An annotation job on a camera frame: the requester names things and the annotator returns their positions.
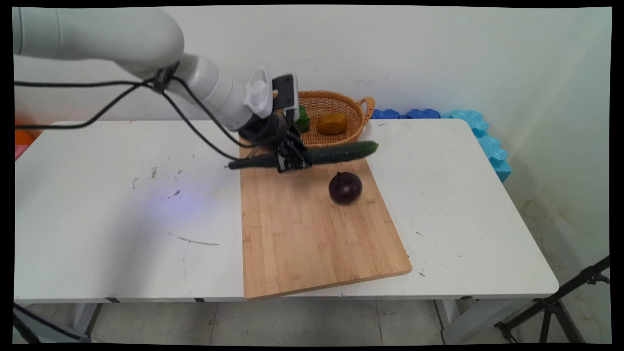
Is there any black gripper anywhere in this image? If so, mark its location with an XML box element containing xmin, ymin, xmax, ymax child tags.
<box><xmin>238</xmin><ymin>113</ymin><xmax>313</xmax><ymax>174</ymax></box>

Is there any dark green cucumber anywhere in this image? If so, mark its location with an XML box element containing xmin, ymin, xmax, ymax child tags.
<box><xmin>228</xmin><ymin>141</ymin><xmax>379</xmax><ymax>170</ymax></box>

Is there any green bell pepper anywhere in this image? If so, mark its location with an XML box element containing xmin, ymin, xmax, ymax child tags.
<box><xmin>283</xmin><ymin>106</ymin><xmax>311</xmax><ymax>135</ymax></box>

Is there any yellow-brown potato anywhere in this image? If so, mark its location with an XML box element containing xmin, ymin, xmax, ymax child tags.
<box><xmin>316</xmin><ymin>113</ymin><xmax>349</xmax><ymax>136</ymax></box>

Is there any purple onion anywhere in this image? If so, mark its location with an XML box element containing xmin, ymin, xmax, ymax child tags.
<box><xmin>329</xmin><ymin>172</ymin><xmax>363</xmax><ymax>205</ymax></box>

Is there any woven wicker basket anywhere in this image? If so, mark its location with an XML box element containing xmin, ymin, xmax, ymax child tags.
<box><xmin>273</xmin><ymin>90</ymin><xmax>375</xmax><ymax>149</ymax></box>

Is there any wooden cutting board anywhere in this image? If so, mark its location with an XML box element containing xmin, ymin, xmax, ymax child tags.
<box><xmin>239</xmin><ymin>138</ymin><xmax>413</xmax><ymax>301</ymax></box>

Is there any dark blue foam tile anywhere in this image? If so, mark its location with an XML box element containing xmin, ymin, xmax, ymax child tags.
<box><xmin>370</xmin><ymin>109</ymin><xmax>442</xmax><ymax>120</ymax></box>

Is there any white table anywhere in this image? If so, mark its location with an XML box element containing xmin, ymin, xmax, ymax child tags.
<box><xmin>14</xmin><ymin>118</ymin><xmax>560</xmax><ymax>344</ymax></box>

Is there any light blue foam tile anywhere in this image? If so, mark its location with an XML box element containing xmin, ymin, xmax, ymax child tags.
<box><xmin>441</xmin><ymin>110</ymin><xmax>512</xmax><ymax>183</ymax></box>

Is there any black tripod leg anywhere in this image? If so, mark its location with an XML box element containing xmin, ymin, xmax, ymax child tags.
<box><xmin>14</xmin><ymin>302</ymin><xmax>91</xmax><ymax>343</ymax></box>

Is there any black tripod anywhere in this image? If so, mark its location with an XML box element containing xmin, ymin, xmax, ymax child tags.
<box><xmin>495</xmin><ymin>255</ymin><xmax>611</xmax><ymax>344</ymax></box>

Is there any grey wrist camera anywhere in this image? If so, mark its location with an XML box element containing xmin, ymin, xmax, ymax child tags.
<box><xmin>272</xmin><ymin>74</ymin><xmax>300</xmax><ymax>122</ymax></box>

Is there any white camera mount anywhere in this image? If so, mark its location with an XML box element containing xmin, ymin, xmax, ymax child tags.
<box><xmin>244</xmin><ymin>67</ymin><xmax>274</xmax><ymax>119</ymax></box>

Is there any black cable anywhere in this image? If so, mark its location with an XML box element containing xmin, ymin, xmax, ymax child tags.
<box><xmin>15</xmin><ymin>62</ymin><xmax>281</xmax><ymax>161</ymax></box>

